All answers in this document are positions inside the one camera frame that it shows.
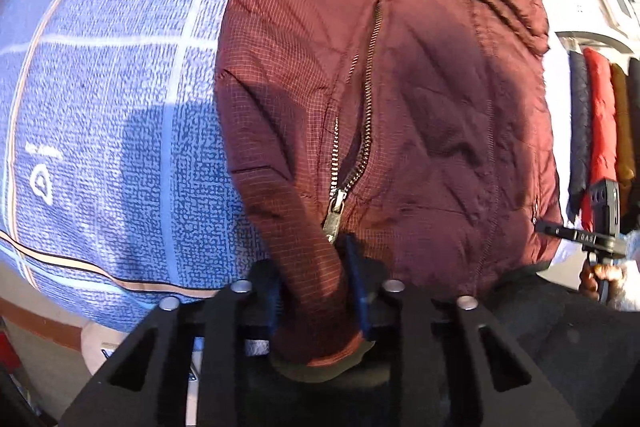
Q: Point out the navy quilted jacket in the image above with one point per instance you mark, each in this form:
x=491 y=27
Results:
x=580 y=127

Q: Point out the person's right hand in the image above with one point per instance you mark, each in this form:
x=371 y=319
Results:
x=597 y=277

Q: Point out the wooden bed frame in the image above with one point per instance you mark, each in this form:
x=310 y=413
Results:
x=40 y=324

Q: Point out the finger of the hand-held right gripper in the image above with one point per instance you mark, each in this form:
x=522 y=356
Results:
x=604 y=204
x=575 y=236

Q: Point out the blue plaid bed sheet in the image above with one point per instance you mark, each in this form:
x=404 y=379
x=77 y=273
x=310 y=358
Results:
x=110 y=107

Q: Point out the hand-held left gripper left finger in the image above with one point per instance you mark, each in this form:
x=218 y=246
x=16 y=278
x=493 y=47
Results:
x=272 y=304

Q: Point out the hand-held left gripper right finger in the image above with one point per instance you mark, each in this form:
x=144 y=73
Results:
x=358 y=287

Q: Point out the maroon checked puffer jacket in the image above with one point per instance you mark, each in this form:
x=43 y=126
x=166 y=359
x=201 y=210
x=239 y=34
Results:
x=400 y=117

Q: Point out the red puffer jacket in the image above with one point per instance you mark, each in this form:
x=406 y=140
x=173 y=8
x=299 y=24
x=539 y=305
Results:
x=601 y=132

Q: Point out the brown jacket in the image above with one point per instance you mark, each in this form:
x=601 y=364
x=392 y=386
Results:
x=622 y=122

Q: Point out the black jacket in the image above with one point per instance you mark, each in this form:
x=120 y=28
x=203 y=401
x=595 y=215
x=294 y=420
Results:
x=636 y=117

